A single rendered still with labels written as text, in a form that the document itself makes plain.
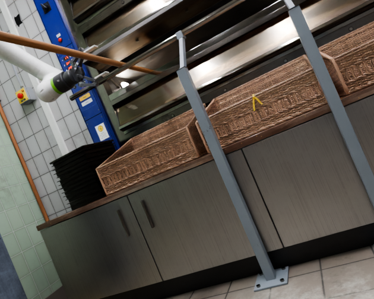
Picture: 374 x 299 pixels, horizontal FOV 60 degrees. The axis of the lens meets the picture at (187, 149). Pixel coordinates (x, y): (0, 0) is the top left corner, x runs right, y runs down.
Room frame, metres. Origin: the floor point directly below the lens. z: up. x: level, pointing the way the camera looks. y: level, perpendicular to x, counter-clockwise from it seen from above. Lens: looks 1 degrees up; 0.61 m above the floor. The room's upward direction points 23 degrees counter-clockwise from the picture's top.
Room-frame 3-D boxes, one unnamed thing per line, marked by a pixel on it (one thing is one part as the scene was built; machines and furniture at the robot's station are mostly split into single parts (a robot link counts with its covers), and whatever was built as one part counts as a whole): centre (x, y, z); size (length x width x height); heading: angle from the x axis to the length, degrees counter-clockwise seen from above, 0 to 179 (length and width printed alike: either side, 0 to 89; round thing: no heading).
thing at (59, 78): (1.61, 0.43, 1.19); 0.12 x 0.06 x 0.09; 160
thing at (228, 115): (1.57, -0.42, 0.72); 0.56 x 0.49 x 0.28; 68
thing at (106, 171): (1.78, 0.13, 0.72); 0.56 x 0.49 x 0.28; 69
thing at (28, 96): (2.31, 0.92, 1.46); 0.10 x 0.07 x 0.10; 70
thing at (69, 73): (1.58, 0.36, 1.19); 0.09 x 0.07 x 0.08; 70
